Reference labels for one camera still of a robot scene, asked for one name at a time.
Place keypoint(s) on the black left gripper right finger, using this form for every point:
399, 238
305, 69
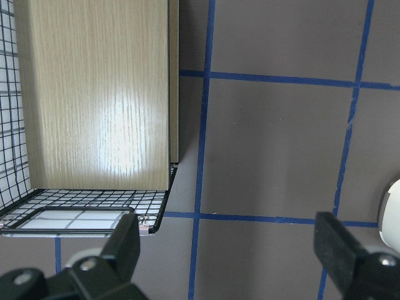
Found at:
356, 272

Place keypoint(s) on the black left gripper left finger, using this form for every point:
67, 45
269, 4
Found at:
105, 276

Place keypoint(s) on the wooden wire shelf rack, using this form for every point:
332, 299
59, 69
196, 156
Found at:
89, 115

